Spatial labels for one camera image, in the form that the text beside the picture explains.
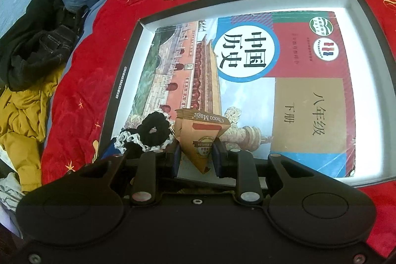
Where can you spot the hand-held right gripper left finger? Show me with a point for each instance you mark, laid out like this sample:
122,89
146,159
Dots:
176,157

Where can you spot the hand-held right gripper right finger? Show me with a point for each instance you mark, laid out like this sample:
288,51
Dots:
216,156

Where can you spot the brown triangular snack packet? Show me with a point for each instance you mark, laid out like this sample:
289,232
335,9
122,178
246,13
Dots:
198,134

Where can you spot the black scrunchie with white lace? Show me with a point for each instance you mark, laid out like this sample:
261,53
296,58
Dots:
144,128

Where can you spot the shallow black and white box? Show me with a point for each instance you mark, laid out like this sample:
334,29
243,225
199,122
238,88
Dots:
247,2

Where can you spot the red and blue textbook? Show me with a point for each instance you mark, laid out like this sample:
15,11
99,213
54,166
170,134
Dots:
309,97

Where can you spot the yellow jacket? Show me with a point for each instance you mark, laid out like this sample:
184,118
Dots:
21,121

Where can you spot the white cloth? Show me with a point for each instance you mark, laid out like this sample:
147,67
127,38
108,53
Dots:
9,189

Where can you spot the black clothing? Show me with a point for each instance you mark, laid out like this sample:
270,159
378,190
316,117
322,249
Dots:
31,44

